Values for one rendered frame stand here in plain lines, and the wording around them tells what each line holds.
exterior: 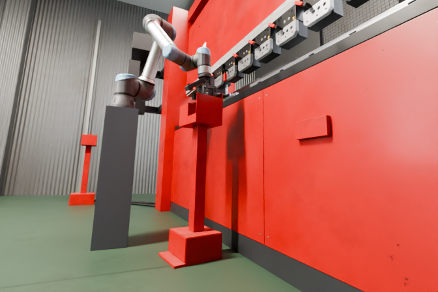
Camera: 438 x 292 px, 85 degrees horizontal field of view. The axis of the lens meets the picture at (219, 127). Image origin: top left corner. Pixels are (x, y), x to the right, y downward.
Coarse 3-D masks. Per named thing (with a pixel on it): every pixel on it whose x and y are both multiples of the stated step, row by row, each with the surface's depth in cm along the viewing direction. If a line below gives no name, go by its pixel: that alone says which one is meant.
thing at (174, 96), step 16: (176, 16) 280; (176, 64) 271; (176, 80) 268; (176, 96) 265; (176, 112) 263; (160, 128) 274; (160, 144) 266; (160, 160) 259; (160, 176) 252; (160, 192) 246; (160, 208) 241
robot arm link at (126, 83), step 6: (120, 78) 146; (126, 78) 146; (132, 78) 149; (120, 84) 145; (126, 84) 146; (132, 84) 149; (138, 84) 153; (114, 90) 147; (120, 90) 144; (126, 90) 145; (132, 90) 149; (138, 90) 153
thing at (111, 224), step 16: (112, 112) 137; (128, 112) 141; (112, 128) 136; (128, 128) 139; (112, 144) 135; (128, 144) 138; (112, 160) 134; (128, 160) 137; (112, 176) 132; (128, 176) 136; (96, 192) 128; (112, 192) 131; (128, 192) 134; (96, 208) 127; (112, 208) 130; (128, 208) 133; (96, 224) 126; (112, 224) 129; (128, 224) 132; (96, 240) 125; (112, 240) 128
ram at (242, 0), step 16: (224, 0) 200; (240, 0) 175; (256, 0) 155; (272, 0) 139; (208, 16) 231; (224, 16) 197; (240, 16) 173; (256, 16) 153; (192, 32) 272; (208, 32) 227; (224, 32) 194; (240, 32) 170; (256, 32) 151; (192, 48) 266; (224, 48) 191; (240, 48) 168; (224, 64) 192; (192, 80) 255
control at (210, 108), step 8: (200, 96) 122; (208, 96) 125; (184, 104) 132; (192, 104) 130; (200, 104) 122; (208, 104) 124; (216, 104) 127; (184, 112) 131; (192, 112) 129; (200, 112) 121; (208, 112) 124; (216, 112) 127; (184, 120) 130; (192, 120) 122; (200, 120) 120; (208, 120) 123; (216, 120) 126; (208, 128) 139
